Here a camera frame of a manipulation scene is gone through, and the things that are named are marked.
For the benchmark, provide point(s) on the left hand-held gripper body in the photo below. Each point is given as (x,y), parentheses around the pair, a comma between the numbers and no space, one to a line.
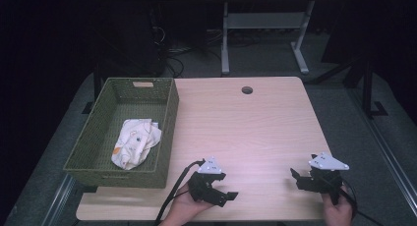
(202,183)

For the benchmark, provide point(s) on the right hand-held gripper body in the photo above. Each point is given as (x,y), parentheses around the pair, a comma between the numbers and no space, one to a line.
(324,178)

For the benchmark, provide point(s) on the white printed cloth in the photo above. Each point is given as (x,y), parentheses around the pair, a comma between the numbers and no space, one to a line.
(136,144)

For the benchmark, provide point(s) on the green woven basket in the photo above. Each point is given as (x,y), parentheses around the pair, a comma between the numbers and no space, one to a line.
(98,144)

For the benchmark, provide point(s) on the person's left hand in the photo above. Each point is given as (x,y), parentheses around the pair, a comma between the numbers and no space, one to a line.
(183,208)

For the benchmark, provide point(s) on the person's right hand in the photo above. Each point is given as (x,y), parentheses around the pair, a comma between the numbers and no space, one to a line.
(337,214)

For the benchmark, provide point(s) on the black metal stand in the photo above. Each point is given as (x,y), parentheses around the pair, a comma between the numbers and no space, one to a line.
(367,88)

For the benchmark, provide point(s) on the metal floor rail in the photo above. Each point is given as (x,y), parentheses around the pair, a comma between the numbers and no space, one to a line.
(57,199)
(383,150)

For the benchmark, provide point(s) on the grey metal desk frame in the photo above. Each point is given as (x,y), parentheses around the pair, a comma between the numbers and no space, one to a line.
(262,21)

